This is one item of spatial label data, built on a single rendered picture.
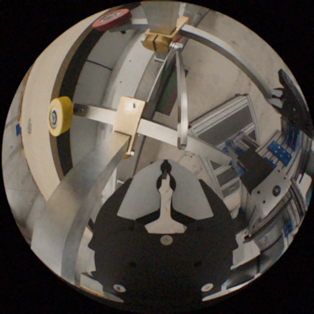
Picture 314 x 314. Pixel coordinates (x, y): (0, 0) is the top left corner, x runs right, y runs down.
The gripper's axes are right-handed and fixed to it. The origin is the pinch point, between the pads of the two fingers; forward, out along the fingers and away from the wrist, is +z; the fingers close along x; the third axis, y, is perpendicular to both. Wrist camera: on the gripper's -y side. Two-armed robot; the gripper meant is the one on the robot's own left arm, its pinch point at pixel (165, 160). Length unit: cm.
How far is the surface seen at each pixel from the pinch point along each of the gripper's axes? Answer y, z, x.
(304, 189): 37, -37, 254
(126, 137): -0.3, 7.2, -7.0
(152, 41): -18.5, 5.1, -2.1
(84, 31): -30.5, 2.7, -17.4
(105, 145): -0.9, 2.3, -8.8
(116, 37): -36.7, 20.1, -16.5
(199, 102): -11, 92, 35
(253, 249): 180, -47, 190
